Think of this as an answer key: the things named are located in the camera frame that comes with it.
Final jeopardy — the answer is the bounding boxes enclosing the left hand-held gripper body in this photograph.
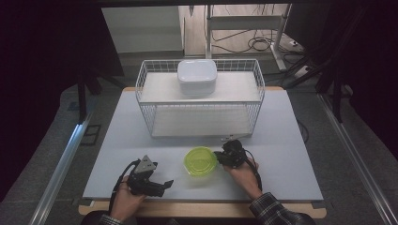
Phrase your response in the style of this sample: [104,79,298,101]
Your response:
[127,155,166,198]

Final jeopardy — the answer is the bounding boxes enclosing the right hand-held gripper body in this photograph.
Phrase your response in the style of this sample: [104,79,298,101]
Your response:
[219,134,249,169]

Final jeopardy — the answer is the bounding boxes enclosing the green plastic bowl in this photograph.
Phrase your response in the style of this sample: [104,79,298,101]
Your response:
[183,145,219,178]

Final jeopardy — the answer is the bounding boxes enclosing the white wire shelf rack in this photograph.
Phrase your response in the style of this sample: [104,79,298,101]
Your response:
[134,58,267,139]

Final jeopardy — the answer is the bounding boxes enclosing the white plastic container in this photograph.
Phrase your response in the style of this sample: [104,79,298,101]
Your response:
[176,59,219,98]

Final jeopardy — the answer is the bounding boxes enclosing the person's left hand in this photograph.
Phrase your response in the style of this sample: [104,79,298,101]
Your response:
[109,175,148,223]

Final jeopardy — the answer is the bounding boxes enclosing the person's right hand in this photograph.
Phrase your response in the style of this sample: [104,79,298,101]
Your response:
[222,156,264,201]

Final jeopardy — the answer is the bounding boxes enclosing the black stand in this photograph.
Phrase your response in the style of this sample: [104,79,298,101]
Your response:
[76,70,126,124]
[283,59,345,124]

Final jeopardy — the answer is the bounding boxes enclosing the white power strip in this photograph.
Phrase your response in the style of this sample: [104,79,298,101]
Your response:
[290,64,314,80]

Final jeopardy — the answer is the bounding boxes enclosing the white panel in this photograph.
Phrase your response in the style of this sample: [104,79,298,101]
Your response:
[100,6,184,54]

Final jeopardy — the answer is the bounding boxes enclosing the left hand-held gripper cable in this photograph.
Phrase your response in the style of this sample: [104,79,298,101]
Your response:
[108,158,143,215]

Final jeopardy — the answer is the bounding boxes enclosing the hand-held gripper cable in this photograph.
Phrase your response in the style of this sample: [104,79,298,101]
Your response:
[108,158,143,215]
[244,149,264,192]

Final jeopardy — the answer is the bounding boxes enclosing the right hand-held gripper cable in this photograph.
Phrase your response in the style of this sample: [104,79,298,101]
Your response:
[244,149,264,192]

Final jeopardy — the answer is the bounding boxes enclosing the aluminium rail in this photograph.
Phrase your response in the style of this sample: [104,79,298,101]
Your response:
[316,93,398,225]
[28,113,95,225]

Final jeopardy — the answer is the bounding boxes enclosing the black floor cables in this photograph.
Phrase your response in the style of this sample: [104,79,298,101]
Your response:
[211,28,284,54]

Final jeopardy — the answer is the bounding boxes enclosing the white desk frame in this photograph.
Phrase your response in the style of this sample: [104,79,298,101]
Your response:
[204,4,293,71]

